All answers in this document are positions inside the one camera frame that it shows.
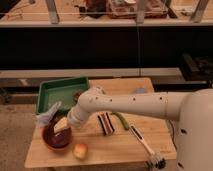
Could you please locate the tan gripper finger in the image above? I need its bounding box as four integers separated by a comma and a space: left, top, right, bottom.
54, 117, 69, 133

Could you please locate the dark maroon bowl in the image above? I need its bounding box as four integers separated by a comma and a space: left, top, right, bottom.
42, 123, 72, 149

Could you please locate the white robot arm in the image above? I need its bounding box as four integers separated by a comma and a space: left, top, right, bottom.
67, 87, 213, 171

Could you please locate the green plastic tray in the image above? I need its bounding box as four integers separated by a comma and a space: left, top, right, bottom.
36, 77, 89, 115

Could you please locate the clear plastic bag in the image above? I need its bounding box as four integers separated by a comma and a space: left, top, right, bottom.
36, 102, 61, 127

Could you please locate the dark grape bunch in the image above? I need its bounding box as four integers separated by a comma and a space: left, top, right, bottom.
73, 92, 82, 103

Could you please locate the red yellow apple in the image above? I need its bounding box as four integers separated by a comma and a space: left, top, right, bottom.
73, 143, 88, 159

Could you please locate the striped maroon cloth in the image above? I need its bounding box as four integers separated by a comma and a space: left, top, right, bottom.
98, 112, 115, 136

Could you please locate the wooden table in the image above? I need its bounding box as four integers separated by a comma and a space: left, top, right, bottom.
24, 77, 179, 169

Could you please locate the green chili pepper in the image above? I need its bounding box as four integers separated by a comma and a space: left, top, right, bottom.
114, 113, 129, 131

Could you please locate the blue sponge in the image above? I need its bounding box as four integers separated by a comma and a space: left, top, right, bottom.
133, 88, 147, 94

